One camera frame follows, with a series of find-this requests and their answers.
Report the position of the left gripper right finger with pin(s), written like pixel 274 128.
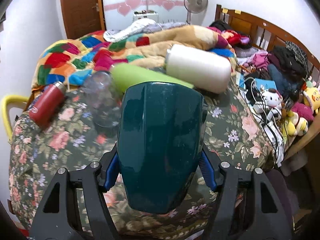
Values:
pixel 246 206

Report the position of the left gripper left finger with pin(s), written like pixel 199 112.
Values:
pixel 58 216

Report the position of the dark teal cup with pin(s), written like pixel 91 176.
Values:
pixel 159 144

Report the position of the floral green bedsheet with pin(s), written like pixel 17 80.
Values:
pixel 72 141

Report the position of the yellow plush toy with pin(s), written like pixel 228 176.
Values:
pixel 294 125

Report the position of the red thermos bottle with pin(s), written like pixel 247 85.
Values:
pixel 47 103

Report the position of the white spotted plush toy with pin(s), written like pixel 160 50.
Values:
pixel 272 100

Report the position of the pikachu plush toy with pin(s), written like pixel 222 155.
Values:
pixel 312 98

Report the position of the cream white thermos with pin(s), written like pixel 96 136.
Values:
pixel 204 70

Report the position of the green bottle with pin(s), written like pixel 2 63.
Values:
pixel 126 75

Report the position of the colorful patchwork blanket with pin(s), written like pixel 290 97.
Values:
pixel 71 61

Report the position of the pile of dark clothes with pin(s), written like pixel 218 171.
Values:
pixel 290 60

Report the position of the wooden headboard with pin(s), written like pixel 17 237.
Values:
pixel 263 34

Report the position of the white grey striped cloth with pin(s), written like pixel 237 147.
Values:
pixel 141 26

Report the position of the brown wooden door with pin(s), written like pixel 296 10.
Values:
pixel 81 17

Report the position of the white cabinet with items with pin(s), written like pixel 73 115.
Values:
pixel 150 14

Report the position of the standing electric fan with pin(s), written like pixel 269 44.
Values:
pixel 194 7

